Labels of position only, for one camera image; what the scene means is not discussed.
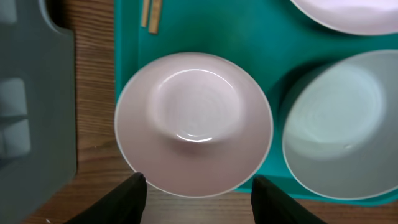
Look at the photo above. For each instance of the large white plate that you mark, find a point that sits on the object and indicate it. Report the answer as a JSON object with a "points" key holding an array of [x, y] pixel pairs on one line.
{"points": [[357, 17]]}

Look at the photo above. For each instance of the grey dish rack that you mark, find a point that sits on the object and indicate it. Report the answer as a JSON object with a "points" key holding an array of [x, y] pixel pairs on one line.
{"points": [[38, 127]]}

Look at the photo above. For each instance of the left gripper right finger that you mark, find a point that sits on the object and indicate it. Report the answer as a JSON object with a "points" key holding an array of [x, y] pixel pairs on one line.
{"points": [[270, 205]]}

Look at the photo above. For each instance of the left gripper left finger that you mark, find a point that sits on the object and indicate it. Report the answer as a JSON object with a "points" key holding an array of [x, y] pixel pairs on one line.
{"points": [[124, 204]]}

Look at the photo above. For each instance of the teal serving tray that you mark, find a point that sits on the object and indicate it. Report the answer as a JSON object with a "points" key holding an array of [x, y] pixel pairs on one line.
{"points": [[270, 39]]}

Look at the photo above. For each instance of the grey bowl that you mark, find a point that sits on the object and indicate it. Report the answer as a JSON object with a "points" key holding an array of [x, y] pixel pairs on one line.
{"points": [[339, 127]]}

